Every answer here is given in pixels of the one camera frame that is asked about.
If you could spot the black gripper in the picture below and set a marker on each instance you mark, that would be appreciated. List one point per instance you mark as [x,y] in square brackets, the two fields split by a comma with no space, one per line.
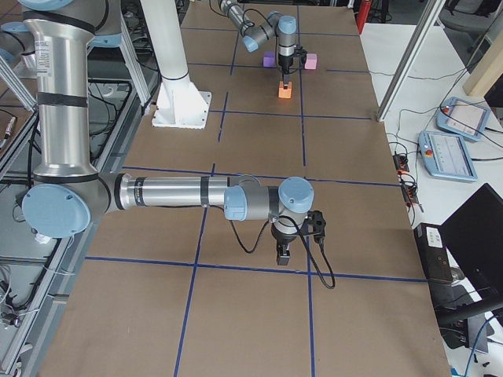
[284,62]
[284,238]

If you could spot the orange foam cube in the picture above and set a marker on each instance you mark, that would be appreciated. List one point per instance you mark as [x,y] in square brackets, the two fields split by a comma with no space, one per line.
[285,90]

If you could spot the purple foam cube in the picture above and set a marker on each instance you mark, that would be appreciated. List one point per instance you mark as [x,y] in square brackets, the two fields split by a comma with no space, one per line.
[269,59]

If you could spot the pink foam cube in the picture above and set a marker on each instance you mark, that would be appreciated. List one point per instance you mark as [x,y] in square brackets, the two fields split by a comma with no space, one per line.
[311,61]

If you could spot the red cylinder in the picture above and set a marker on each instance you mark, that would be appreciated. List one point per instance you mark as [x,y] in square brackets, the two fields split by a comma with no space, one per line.
[363,13]

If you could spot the brown paper table cover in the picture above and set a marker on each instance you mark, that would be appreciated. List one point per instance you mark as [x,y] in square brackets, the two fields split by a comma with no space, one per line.
[172,292]

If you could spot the black desktop box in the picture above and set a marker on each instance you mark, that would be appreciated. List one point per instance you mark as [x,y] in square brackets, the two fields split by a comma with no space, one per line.
[433,255]

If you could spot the near blue teach pendant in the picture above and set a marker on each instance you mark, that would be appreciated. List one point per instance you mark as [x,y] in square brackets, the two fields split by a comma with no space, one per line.
[446,156]

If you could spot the blue teach pendant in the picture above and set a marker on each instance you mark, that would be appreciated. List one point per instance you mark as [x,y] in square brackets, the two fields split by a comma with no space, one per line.
[462,117]
[446,156]

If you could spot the far blue teach pendant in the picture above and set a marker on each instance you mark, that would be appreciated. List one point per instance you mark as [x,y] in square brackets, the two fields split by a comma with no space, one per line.
[462,117]

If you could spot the black monitor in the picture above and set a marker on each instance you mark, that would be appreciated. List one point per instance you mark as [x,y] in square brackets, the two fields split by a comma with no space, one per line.
[473,235]

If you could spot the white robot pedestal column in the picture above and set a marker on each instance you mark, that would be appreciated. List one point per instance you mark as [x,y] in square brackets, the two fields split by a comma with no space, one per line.
[179,104]

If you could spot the aluminium frame post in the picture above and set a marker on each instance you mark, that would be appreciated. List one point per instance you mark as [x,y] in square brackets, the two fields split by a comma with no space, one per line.
[419,35]

